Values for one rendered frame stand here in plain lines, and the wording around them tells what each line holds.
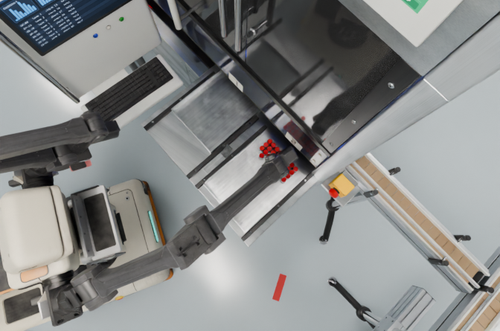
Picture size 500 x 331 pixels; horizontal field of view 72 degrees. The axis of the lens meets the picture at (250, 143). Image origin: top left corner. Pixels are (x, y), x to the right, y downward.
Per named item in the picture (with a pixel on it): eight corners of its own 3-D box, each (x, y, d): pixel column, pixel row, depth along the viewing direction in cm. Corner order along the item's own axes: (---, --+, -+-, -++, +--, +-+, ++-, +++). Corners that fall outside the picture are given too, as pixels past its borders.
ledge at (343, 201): (342, 163, 150) (344, 162, 148) (364, 185, 148) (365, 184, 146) (320, 184, 147) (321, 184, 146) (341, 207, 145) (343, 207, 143)
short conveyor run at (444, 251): (332, 169, 151) (343, 163, 136) (356, 147, 154) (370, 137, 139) (453, 293, 140) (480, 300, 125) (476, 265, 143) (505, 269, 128)
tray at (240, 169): (263, 133, 150) (263, 131, 147) (304, 177, 146) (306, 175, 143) (203, 184, 144) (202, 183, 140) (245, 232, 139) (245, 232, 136)
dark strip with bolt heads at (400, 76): (309, 157, 136) (402, 56, 59) (317, 165, 135) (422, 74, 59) (307, 158, 136) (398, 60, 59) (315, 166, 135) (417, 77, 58)
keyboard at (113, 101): (156, 57, 166) (155, 54, 164) (173, 78, 164) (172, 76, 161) (85, 105, 159) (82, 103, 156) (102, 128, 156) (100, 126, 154)
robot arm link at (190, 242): (176, 233, 79) (199, 270, 80) (203, 207, 91) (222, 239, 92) (63, 285, 97) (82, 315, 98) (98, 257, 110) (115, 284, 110)
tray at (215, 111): (230, 65, 158) (230, 61, 155) (268, 104, 154) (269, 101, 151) (172, 111, 152) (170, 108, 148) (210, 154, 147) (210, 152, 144)
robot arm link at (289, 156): (267, 158, 115) (280, 179, 115) (295, 140, 117) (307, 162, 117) (259, 157, 126) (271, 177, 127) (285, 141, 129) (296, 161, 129)
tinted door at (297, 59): (246, 64, 122) (254, -83, 65) (333, 152, 115) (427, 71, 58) (245, 65, 122) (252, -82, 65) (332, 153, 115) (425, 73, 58)
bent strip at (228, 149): (228, 146, 148) (227, 143, 143) (232, 152, 148) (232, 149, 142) (203, 169, 146) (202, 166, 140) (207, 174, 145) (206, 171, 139)
